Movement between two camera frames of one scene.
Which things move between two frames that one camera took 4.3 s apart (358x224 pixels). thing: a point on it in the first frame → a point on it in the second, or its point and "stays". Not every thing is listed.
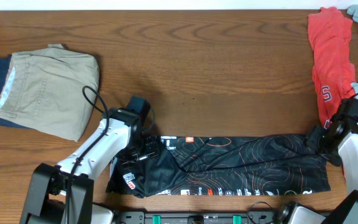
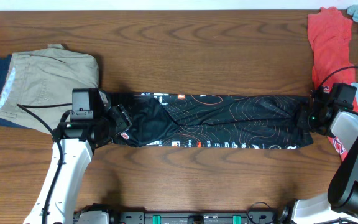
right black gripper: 313,141 → 305,117
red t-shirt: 334,74 stays
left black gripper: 142,149 → 120,119
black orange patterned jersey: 245,165 → 212,121
